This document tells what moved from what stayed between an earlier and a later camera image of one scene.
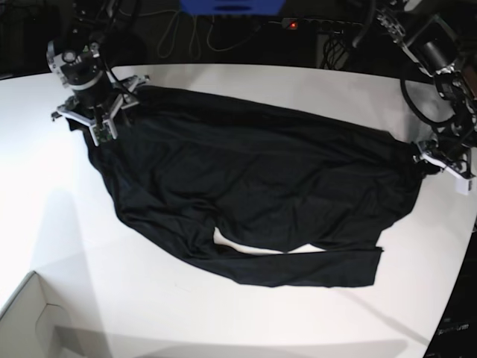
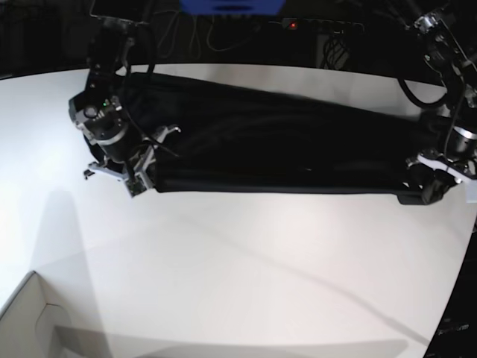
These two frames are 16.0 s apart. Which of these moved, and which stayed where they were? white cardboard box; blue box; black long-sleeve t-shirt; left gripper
Moved: black long-sleeve t-shirt; left gripper
Stayed: white cardboard box; blue box
